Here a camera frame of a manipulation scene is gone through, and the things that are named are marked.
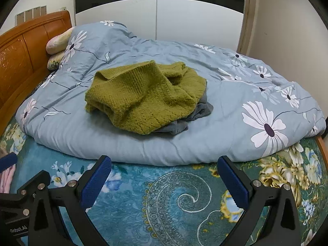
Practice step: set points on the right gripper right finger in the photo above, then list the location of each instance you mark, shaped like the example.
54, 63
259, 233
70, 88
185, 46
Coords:
281, 226

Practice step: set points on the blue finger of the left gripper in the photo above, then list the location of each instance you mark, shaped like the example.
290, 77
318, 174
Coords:
8, 161

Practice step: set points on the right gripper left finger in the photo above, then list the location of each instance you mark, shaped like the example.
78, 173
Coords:
46, 226

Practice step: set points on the olive green knit sweater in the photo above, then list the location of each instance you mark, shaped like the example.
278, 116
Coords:
146, 96

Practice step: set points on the pink folded garment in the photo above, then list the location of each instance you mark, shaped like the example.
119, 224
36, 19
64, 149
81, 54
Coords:
7, 175

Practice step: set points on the orange wooden headboard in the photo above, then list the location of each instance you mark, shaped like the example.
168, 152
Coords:
24, 59

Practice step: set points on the yellow floral pillow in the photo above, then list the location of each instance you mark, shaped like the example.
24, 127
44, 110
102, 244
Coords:
55, 61

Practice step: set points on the light blue floral duvet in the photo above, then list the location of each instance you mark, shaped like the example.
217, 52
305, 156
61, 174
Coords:
256, 111

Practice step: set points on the cream floral pillow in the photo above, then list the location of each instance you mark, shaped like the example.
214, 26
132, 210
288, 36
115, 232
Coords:
58, 43

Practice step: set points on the dark grey garment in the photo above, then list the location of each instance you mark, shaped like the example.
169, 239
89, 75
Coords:
203, 109

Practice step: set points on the white black wardrobe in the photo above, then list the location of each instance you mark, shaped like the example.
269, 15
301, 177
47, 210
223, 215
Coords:
208, 22

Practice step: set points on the wall switch panel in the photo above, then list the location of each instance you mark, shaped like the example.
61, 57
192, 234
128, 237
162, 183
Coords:
30, 14

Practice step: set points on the wooden door frame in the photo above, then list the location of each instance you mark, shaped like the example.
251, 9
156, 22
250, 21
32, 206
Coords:
248, 26

